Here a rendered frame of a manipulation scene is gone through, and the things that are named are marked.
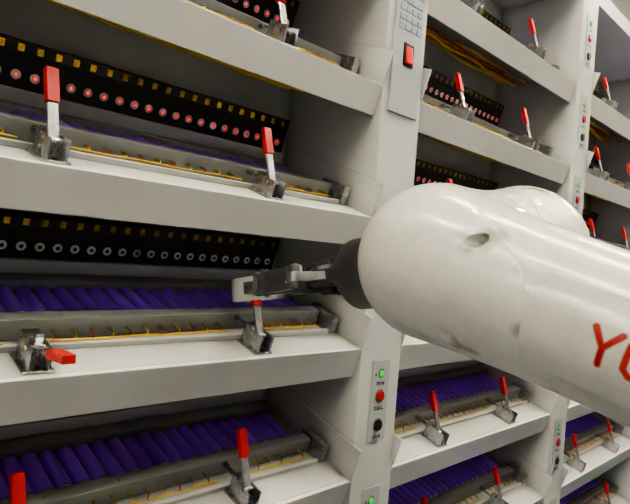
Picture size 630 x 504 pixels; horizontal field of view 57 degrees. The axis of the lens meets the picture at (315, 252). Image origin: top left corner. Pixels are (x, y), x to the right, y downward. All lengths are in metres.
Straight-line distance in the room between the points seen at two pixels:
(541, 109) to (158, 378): 1.16
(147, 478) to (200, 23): 0.52
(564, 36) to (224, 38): 1.03
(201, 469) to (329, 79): 0.53
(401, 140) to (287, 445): 0.48
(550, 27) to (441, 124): 0.64
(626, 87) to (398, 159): 1.44
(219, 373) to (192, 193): 0.21
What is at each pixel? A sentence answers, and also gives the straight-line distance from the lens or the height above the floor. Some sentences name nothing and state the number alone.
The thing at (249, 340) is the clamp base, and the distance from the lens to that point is 0.73.
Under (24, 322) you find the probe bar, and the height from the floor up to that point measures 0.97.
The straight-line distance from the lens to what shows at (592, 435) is 1.99.
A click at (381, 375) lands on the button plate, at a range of 0.89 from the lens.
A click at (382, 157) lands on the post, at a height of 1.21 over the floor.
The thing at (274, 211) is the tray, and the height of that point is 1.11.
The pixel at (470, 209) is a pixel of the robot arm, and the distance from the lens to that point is 0.36.
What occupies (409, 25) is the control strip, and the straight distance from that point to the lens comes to 0.94.
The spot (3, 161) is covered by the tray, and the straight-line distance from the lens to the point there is 0.56.
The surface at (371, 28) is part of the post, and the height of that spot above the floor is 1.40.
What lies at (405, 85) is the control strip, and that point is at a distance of 0.91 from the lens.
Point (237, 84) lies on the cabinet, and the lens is 0.95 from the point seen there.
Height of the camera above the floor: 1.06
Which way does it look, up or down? level
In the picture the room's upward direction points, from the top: 5 degrees clockwise
